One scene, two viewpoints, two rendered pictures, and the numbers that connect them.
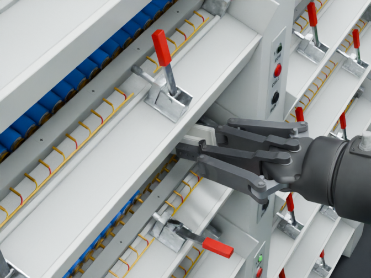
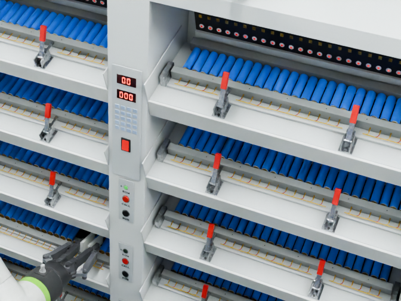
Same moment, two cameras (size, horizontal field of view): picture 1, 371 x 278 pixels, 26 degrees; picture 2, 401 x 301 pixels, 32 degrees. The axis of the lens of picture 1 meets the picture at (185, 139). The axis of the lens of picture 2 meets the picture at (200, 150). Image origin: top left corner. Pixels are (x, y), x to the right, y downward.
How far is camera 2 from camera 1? 174 cm
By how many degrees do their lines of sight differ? 63
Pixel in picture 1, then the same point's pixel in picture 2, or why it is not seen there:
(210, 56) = (86, 211)
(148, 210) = (59, 242)
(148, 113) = (46, 195)
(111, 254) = (36, 233)
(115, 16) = (7, 137)
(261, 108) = (114, 267)
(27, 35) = not seen: outside the picture
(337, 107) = not seen: outside the picture
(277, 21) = (124, 237)
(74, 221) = not seen: outside the picture
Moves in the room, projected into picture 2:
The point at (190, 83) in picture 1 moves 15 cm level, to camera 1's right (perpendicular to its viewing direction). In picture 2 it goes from (67, 206) to (64, 246)
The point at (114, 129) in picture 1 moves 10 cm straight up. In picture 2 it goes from (36, 186) to (33, 154)
